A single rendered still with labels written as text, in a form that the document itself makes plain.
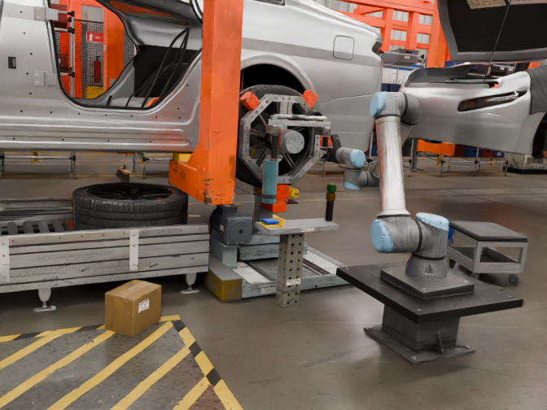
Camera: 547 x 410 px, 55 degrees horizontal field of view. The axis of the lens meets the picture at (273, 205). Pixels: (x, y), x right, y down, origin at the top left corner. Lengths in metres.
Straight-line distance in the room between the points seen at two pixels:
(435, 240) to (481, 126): 2.91
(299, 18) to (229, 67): 0.96
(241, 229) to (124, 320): 0.93
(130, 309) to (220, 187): 0.80
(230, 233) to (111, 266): 0.70
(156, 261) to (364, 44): 2.08
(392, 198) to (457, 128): 3.01
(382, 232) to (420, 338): 0.51
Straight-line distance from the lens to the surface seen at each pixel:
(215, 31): 2.74
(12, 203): 3.53
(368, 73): 3.88
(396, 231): 2.35
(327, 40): 3.68
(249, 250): 3.29
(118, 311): 2.51
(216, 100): 2.73
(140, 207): 2.88
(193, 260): 2.93
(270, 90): 3.26
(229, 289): 2.86
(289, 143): 3.08
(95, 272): 2.81
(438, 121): 5.45
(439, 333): 2.57
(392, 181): 2.39
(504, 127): 5.23
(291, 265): 2.79
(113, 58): 5.39
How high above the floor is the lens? 1.10
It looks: 12 degrees down
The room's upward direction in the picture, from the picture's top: 4 degrees clockwise
